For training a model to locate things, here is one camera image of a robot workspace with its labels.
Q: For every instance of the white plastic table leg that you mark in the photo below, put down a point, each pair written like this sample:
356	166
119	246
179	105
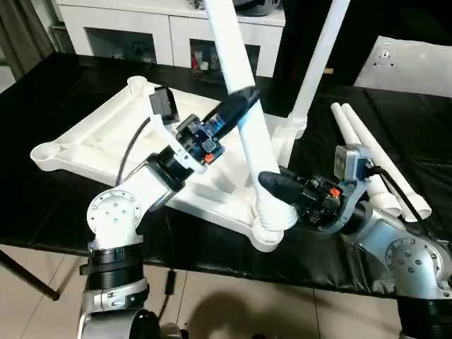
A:
357	134
318	63
236	63
381	148

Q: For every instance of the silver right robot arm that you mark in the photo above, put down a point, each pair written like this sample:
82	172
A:
402	254

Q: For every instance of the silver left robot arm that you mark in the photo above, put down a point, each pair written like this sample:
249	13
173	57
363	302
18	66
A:
123	212

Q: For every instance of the white plastic table top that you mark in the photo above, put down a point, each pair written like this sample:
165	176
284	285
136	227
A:
106	134

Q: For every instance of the small yellow label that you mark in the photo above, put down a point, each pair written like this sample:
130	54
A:
329	70

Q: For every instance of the white cabinet with glass doors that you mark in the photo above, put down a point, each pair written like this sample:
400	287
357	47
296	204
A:
141	28

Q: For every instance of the white flat panel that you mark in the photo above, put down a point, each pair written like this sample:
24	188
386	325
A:
417	67

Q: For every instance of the black work mat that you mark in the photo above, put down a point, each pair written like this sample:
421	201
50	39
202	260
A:
42	212

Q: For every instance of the grey curtain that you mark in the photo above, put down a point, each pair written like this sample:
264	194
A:
25	32

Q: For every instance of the black metal stand leg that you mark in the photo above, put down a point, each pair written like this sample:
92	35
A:
28	275

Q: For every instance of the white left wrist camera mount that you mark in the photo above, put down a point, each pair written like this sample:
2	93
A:
164	106

